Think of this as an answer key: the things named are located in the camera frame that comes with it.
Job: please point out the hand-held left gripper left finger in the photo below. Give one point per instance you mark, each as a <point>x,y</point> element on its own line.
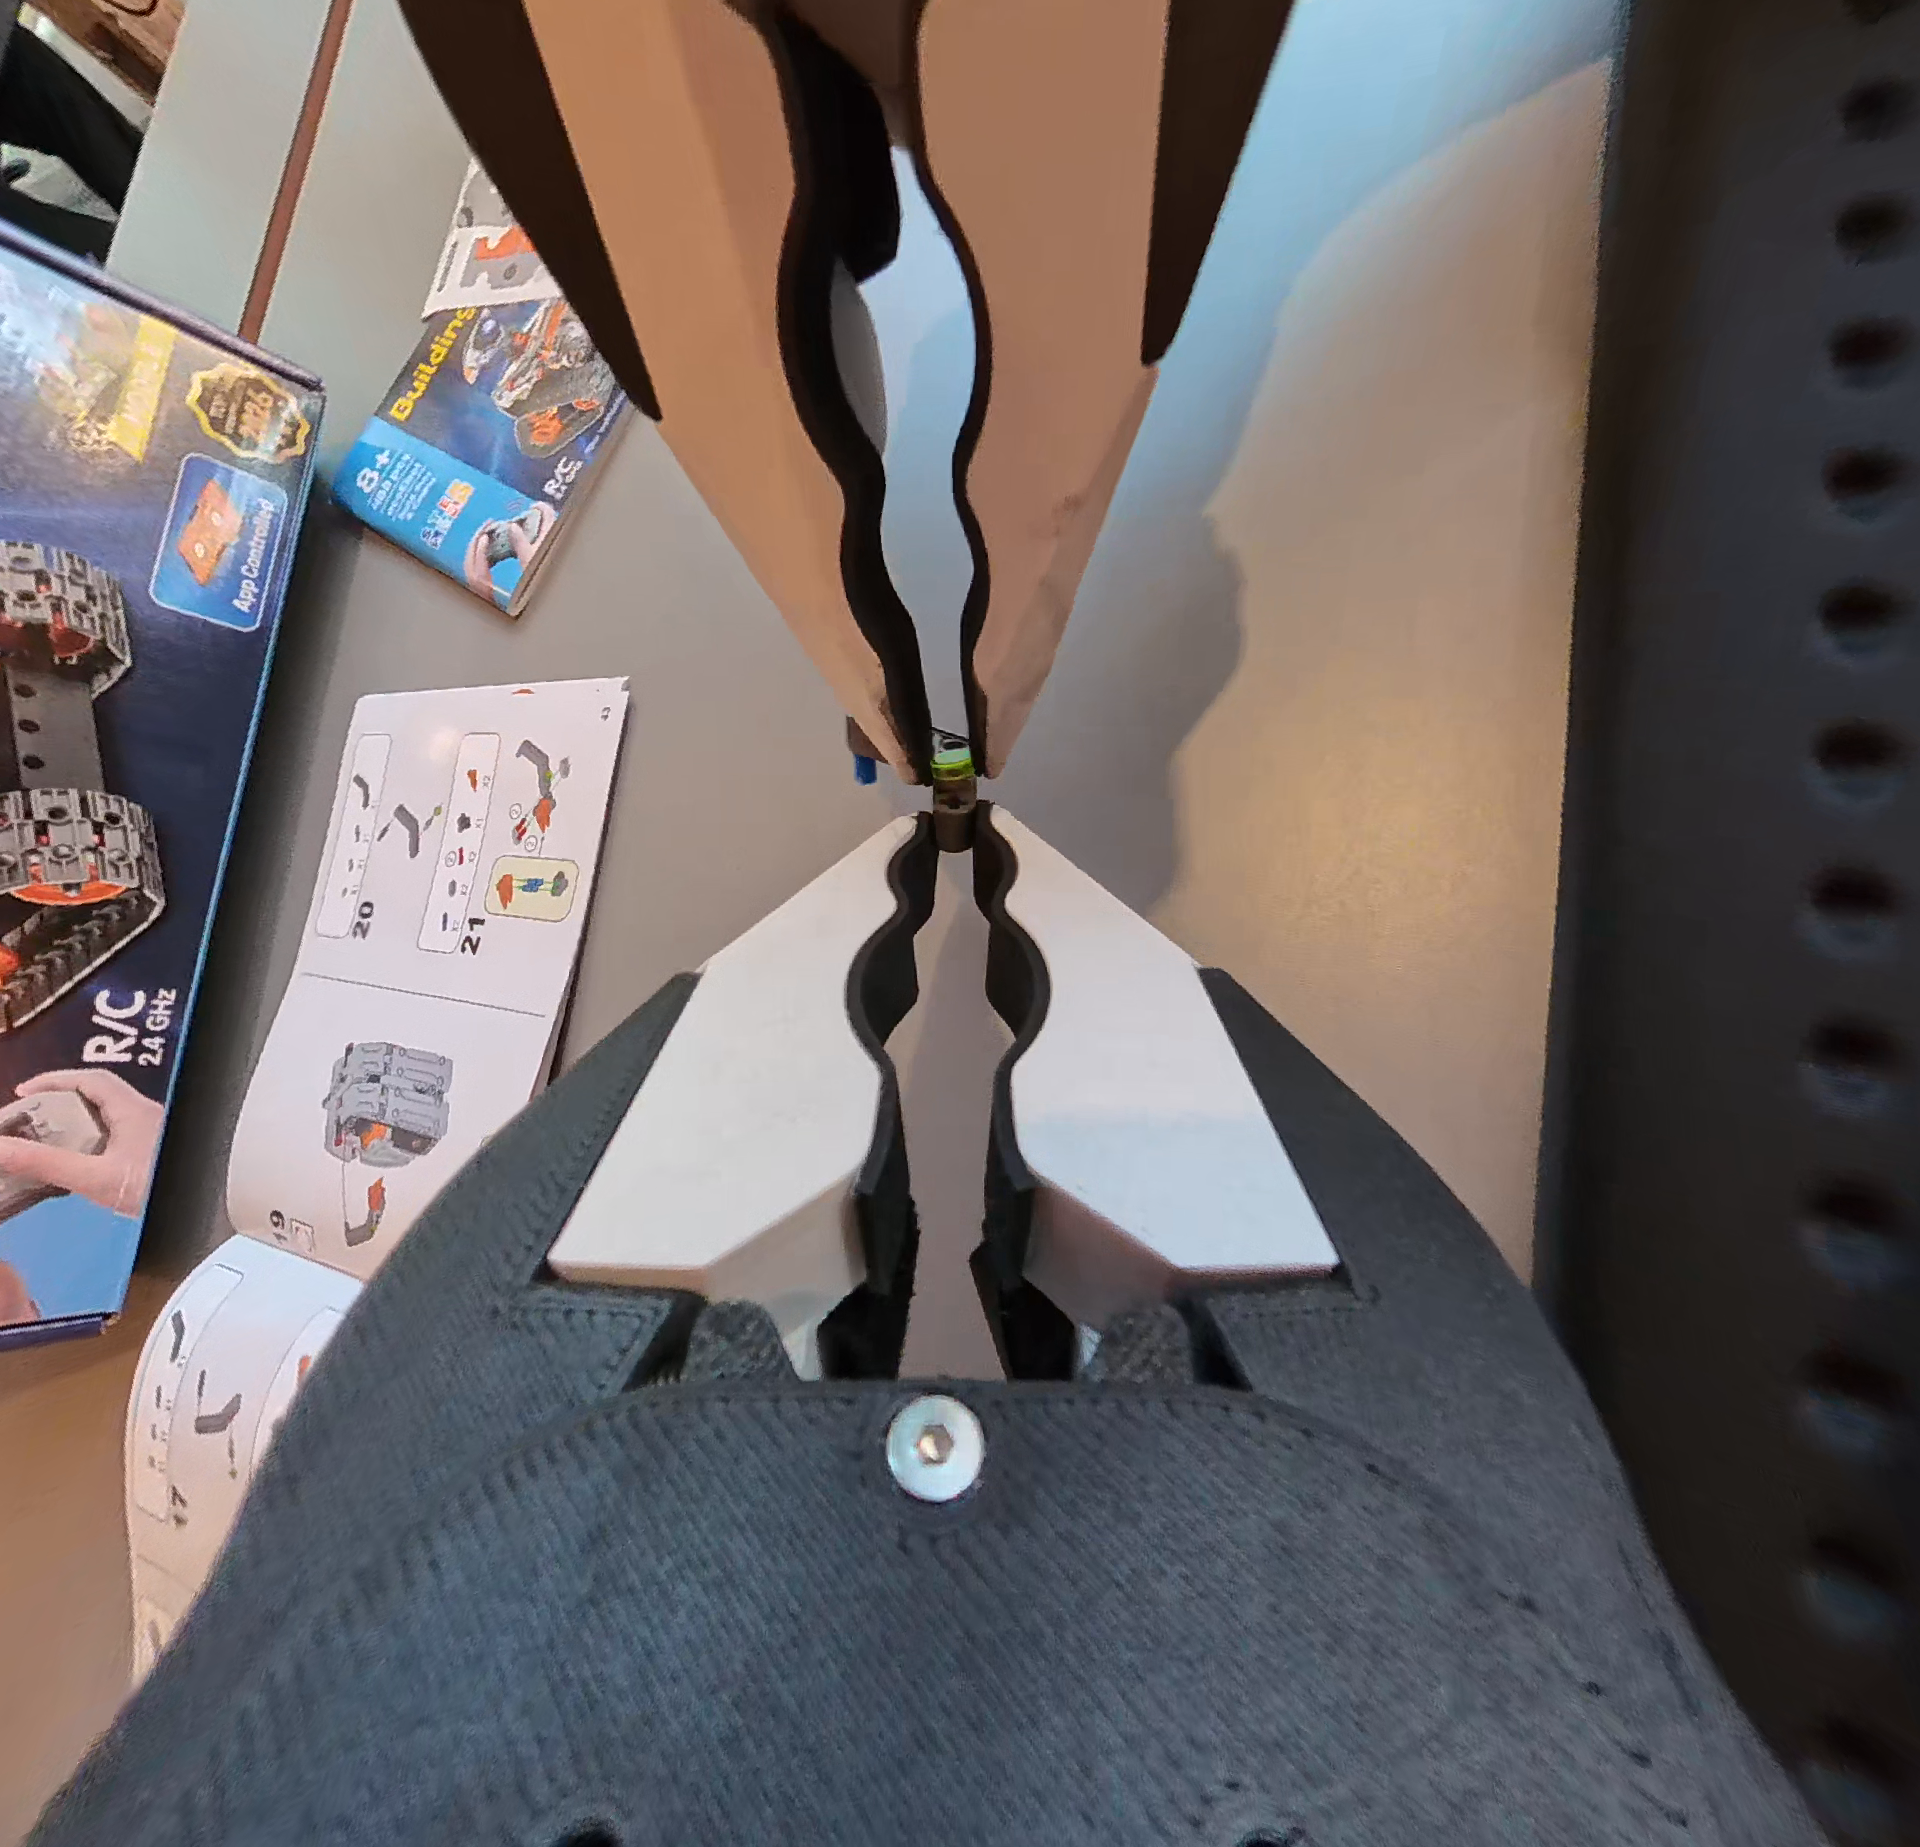
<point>721,1127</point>

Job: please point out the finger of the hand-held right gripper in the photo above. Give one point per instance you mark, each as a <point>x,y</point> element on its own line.
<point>1065,303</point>
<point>706,303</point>

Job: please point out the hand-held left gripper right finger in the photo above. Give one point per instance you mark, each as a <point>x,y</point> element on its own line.
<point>1156,1127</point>

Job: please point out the dark grey angled building beam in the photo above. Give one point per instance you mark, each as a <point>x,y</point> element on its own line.
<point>953,819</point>

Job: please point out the sticker sheet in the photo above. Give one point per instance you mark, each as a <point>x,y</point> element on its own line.
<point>487,250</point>

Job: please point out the small blue booklet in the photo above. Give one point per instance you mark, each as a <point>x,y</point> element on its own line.
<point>481,467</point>

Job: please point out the open instruction booklet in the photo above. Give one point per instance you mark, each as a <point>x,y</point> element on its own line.
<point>450,857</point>

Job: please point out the blue robot kit box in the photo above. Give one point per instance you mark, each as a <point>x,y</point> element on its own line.
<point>120,677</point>

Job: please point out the black perforated panel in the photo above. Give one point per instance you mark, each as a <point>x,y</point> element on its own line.
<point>1726,677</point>

